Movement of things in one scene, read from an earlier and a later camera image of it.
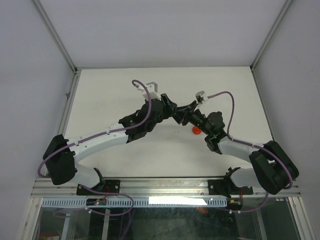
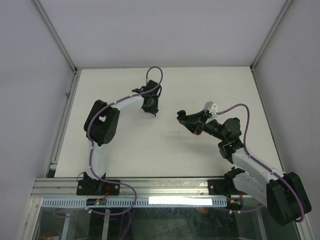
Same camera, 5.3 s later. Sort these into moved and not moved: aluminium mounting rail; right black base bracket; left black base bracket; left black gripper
Moved: left black gripper
Not moved: right black base bracket; left black base bracket; aluminium mounting rail
